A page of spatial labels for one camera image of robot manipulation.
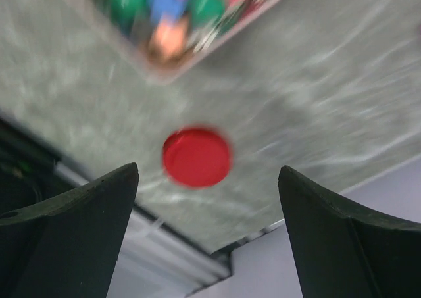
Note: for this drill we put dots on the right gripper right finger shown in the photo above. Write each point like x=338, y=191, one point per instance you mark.
x=344, y=249

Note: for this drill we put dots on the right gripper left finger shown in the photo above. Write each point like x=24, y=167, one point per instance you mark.
x=68, y=245

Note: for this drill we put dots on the red jar lid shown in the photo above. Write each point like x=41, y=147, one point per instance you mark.
x=197, y=156

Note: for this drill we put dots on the tin of pastel star candies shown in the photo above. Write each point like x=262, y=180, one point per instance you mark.
x=165, y=38

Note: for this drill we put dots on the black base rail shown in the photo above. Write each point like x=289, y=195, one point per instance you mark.
x=29, y=169

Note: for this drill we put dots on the aluminium frame rail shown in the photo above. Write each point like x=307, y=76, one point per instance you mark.
x=157, y=261

